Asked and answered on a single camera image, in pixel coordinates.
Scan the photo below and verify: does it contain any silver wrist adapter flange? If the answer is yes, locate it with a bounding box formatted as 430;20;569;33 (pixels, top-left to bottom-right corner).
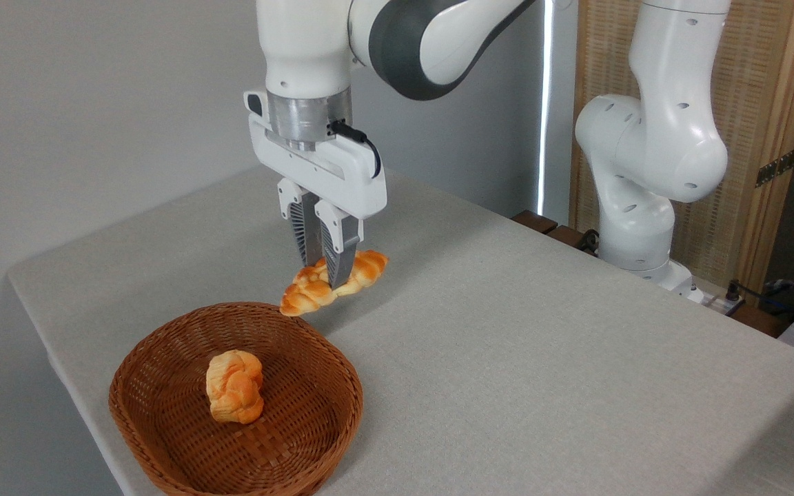
265;85;354;152

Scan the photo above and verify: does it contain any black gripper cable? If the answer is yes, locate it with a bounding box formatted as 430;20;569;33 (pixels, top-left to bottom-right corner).
327;120;383;179

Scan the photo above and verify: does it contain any long braided bread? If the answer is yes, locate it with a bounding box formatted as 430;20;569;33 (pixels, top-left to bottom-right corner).
279;249;390;318

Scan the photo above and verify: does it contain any wooden woven screen panel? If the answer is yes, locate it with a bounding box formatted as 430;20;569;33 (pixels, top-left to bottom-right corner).
569;0;794;298

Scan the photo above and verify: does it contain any knotted bread roll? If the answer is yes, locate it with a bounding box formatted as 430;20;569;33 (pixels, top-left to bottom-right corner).
205;349;265;425

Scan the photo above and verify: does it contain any dark brown wooden block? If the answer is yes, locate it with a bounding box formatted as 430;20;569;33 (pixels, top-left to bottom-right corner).
728;303;794;339
511;209;559;236
547;225;589;250

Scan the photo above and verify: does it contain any metal screen hinge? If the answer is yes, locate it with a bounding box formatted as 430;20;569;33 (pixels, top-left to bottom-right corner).
755;147;794;189

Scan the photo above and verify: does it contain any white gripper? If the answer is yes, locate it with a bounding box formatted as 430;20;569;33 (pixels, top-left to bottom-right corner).
248;112;389;291

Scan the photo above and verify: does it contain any brown wicker basket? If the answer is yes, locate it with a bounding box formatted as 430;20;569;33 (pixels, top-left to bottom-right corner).
108;302;365;496

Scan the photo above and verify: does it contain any white power strip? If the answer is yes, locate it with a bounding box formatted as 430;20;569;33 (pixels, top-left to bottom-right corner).
686;285;744;316

